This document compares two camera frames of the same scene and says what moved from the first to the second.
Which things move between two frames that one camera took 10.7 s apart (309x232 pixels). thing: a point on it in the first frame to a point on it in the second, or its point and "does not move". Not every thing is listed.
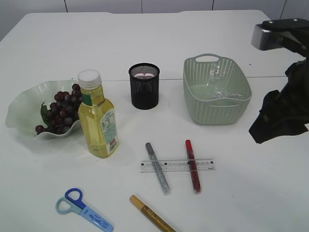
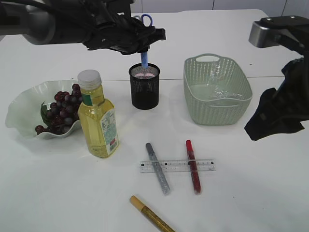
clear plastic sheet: [221, 90] does not move
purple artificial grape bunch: [62, 115] does not move
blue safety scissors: [71, 202] to [144, 54]
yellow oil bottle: [97, 116] does not move
